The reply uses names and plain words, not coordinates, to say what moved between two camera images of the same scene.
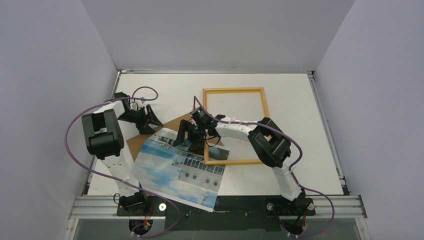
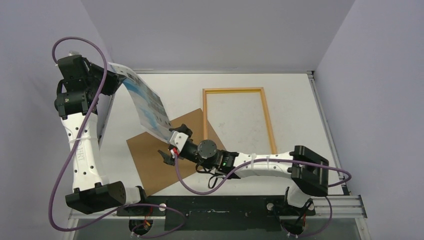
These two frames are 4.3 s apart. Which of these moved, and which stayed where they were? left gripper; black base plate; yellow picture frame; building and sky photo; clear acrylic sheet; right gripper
Moved: left gripper; building and sky photo; right gripper
Stayed: clear acrylic sheet; black base plate; yellow picture frame
